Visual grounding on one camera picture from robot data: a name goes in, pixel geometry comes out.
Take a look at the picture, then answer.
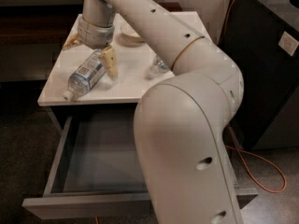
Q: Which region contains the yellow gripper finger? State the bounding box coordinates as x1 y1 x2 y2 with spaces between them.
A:
99 45 118 81
63 34 82 51

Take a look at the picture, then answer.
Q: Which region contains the blue label plastic bottle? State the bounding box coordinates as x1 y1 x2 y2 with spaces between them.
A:
63 49 106 102

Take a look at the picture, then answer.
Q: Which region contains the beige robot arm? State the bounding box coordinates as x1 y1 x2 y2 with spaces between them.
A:
78 0 244 224

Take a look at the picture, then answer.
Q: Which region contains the small clear plastic bottle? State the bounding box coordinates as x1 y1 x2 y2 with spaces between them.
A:
150 55 169 74

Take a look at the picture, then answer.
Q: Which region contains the white paper bowl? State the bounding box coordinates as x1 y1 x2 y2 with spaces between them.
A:
121 23 143 43

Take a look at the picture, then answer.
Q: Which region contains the dark wooden bench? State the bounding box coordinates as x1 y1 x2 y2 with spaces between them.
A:
0 4 83 45

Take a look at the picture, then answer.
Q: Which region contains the black cabinet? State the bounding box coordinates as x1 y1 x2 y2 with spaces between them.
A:
219 0 299 150

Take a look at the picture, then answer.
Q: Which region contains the white wall outlet plate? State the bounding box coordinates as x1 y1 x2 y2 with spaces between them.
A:
278 32 299 56

